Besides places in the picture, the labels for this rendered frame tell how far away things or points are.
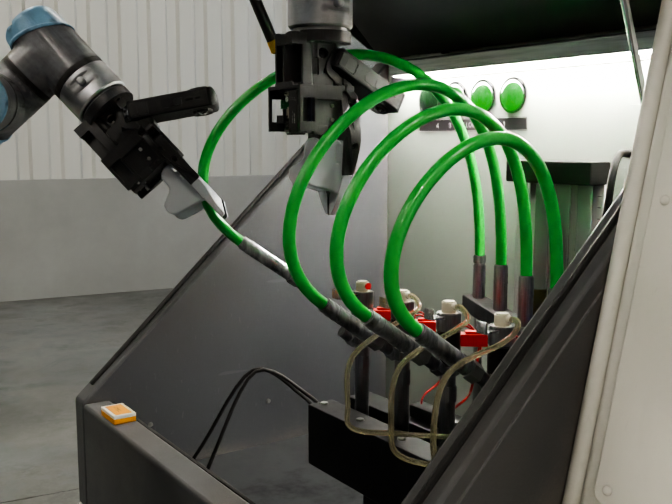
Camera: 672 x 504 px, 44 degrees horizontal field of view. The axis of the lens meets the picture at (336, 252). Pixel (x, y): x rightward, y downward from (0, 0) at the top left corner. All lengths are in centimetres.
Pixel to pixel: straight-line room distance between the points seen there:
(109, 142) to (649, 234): 66
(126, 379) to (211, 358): 14
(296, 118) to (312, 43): 9
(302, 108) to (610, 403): 45
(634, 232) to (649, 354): 11
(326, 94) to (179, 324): 47
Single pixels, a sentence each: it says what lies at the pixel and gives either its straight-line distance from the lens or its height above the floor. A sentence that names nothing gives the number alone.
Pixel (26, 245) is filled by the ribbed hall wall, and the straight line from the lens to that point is 745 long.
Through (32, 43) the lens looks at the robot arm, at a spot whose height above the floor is 144.
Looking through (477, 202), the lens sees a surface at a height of 123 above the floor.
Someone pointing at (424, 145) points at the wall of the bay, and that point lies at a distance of 138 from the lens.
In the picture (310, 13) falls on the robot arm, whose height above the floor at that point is 146.
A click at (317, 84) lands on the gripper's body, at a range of 98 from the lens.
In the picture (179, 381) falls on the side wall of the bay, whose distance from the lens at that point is 130.
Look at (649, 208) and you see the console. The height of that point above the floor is 126.
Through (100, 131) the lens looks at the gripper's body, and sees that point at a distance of 112.
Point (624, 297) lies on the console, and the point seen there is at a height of 118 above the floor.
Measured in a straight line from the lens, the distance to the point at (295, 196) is 88.
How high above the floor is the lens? 132
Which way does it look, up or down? 8 degrees down
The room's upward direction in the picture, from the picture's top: straight up
